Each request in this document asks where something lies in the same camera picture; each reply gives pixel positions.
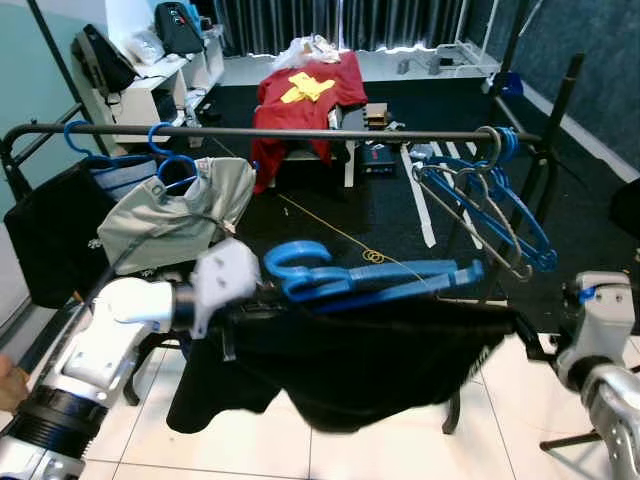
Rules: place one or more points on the white tape strip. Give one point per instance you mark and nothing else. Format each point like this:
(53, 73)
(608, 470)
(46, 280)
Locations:
(420, 205)

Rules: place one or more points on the plain black garment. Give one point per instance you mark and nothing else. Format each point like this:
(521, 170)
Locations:
(350, 365)

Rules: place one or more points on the grey shirt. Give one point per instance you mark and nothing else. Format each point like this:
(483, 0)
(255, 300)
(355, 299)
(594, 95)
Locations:
(170, 225)

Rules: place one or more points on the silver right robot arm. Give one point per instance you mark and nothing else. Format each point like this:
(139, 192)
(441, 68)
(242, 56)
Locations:
(610, 400)

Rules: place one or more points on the small wooden box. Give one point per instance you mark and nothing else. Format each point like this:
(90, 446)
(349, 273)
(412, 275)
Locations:
(377, 115)

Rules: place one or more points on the blue plastic hanger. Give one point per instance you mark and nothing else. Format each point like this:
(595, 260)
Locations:
(178, 159)
(513, 147)
(547, 260)
(66, 137)
(400, 279)

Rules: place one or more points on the yellow cloth piece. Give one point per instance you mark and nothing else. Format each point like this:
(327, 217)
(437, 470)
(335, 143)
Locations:
(305, 88)

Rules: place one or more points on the white plastic bag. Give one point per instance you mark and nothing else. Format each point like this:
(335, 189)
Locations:
(310, 50)

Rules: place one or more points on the dark striped curtain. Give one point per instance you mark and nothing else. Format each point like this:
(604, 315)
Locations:
(350, 20)

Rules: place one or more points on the black printed shirt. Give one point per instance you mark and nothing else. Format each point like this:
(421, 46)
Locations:
(55, 230)

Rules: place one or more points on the black carpet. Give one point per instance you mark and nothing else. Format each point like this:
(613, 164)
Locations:
(590, 200)

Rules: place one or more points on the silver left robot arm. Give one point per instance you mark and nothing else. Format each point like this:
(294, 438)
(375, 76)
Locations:
(90, 350)

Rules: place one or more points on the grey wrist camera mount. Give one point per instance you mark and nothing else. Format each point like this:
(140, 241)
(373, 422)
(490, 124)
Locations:
(605, 320)
(225, 275)

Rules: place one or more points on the black backpack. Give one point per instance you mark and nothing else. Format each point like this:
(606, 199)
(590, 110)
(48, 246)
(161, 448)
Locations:
(100, 62)
(178, 28)

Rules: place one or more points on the white shelf unit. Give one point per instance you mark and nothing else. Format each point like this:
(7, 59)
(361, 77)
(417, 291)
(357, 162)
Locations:
(140, 105)

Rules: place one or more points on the red cloth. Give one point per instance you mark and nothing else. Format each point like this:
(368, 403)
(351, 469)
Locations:
(345, 85)

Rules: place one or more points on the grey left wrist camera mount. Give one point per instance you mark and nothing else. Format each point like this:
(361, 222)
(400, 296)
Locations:
(225, 275)

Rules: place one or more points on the blue dustpan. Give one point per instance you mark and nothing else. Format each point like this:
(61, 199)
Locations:
(510, 85)

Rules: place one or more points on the black metal clothes rack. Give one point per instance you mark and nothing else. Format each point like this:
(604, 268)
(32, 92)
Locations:
(300, 133)

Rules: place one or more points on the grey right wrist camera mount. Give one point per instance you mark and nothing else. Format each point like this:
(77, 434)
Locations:
(605, 320)

